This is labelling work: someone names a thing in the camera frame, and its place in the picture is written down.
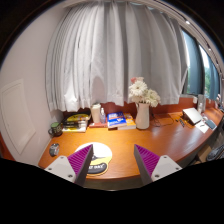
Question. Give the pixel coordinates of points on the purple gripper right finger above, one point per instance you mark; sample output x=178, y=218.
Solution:
x=153, y=167

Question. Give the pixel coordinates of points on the black smartphone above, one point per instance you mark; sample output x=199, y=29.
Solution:
x=211, y=124

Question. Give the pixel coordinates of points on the grey computer mouse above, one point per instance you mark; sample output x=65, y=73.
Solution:
x=54, y=149

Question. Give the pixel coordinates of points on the blue box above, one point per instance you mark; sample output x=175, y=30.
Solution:
x=115, y=120

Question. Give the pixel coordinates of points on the red flat book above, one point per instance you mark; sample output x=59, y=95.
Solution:
x=98, y=125

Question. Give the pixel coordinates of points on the stack of books yellow cover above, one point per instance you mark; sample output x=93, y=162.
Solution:
x=76, y=123

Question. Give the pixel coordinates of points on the orange book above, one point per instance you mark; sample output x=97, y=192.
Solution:
x=130, y=123

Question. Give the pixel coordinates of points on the window frame with glass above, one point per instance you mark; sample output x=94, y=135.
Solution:
x=202, y=75

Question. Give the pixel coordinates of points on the dark green mug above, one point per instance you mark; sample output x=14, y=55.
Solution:
x=55, y=129

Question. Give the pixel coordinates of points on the clear sanitizer bottle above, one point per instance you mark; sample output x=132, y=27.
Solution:
x=102, y=116

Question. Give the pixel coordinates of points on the white cylindrical container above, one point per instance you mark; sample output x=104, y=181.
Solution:
x=95, y=112

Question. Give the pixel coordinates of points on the silver laptop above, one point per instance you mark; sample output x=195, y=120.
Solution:
x=192, y=115

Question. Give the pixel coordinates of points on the white curtain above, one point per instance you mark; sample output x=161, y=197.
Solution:
x=98, y=47

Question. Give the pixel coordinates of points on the white ceramic vase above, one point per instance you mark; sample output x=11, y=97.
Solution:
x=142, y=117

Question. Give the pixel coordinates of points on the white and pink flowers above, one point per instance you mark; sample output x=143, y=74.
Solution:
x=140, y=93

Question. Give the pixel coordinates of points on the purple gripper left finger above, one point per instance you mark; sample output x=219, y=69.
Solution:
x=73, y=168

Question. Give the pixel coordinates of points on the white paper sheet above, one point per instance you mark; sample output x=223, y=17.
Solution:
x=202, y=127

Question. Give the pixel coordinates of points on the round white yellow mouse pad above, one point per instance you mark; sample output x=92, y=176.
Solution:
x=101, y=158

